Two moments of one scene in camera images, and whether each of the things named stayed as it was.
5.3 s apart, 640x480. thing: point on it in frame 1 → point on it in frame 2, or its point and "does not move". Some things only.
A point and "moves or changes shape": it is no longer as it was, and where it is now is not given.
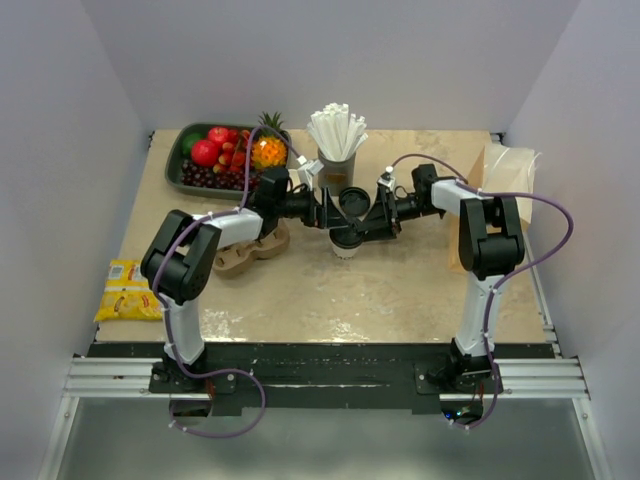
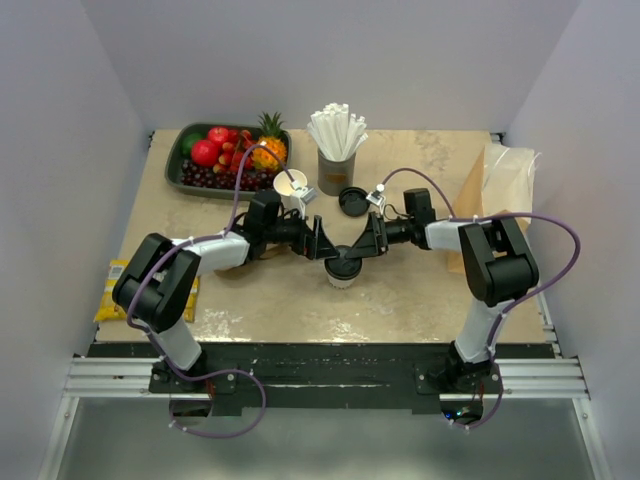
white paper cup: x=344 y=253 moves or changes shape
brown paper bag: x=500 y=168 does not move
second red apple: x=204 y=153 does not move
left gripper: x=324 y=215 → x=312 y=243
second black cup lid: x=354 y=201 does not move
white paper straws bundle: x=339 y=133 does not move
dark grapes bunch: x=195 y=175 does not move
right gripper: x=383 y=221 → x=368 y=245
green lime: x=188 y=142 does not move
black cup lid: x=347 y=236 → x=341 y=267
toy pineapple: x=269 y=145 does not move
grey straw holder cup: x=336 y=175 does not move
